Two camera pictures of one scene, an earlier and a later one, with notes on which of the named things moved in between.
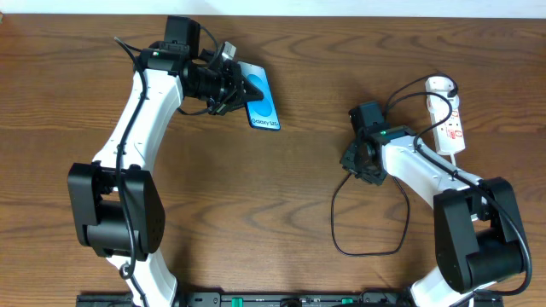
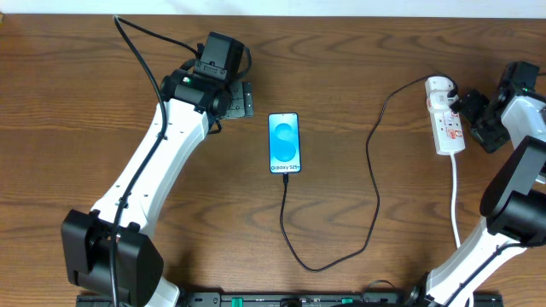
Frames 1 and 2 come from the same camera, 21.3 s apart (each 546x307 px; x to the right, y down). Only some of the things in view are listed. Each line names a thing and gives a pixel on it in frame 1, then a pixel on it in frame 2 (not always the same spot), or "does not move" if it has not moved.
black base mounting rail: [282, 299] does not move
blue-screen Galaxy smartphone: [262, 113] -> [284, 142]
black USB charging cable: [409, 85] -> [374, 176]
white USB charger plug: [442, 85] does not move
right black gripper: [354, 159] -> [478, 112]
